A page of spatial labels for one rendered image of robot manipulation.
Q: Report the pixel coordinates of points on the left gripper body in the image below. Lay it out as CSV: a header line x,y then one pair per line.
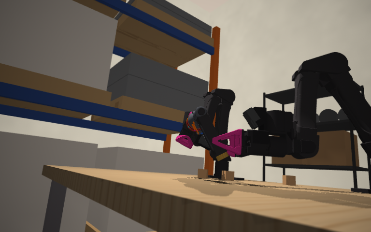
x,y
248,147

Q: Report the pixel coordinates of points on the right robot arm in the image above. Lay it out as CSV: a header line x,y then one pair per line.
x,y
219,102

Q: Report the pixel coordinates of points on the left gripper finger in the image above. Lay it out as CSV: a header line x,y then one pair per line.
x,y
231,139
237,141

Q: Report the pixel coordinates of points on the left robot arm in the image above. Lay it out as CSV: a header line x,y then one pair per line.
x,y
298,134

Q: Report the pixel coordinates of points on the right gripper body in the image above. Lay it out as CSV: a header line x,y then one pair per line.
x,y
186,131

